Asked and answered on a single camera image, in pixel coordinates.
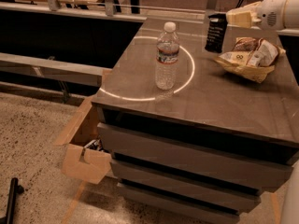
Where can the black rxbar chocolate bar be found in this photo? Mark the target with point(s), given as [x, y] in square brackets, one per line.
[216, 32]

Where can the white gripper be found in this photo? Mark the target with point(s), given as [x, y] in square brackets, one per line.
[267, 12]

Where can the metal railing frame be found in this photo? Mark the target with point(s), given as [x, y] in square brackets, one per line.
[109, 3]

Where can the grey drawer cabinet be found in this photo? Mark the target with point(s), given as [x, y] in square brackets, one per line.
[208, 148]

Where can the brown snack bag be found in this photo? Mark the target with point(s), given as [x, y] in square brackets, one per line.
[246, 44]

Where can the black pole on floor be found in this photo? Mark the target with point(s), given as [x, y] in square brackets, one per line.
[14, 189]

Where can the grey metal beam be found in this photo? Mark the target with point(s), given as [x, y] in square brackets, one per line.
[69, 72]

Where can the open cardboard box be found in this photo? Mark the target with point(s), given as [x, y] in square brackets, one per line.
[80, 161]

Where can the yellow chip bag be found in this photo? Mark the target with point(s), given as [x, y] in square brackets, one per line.
[252, 65]

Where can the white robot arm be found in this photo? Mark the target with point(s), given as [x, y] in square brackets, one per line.
[290, 208]

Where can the clear plastic water bottle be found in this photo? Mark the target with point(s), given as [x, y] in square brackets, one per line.
[167, 51]

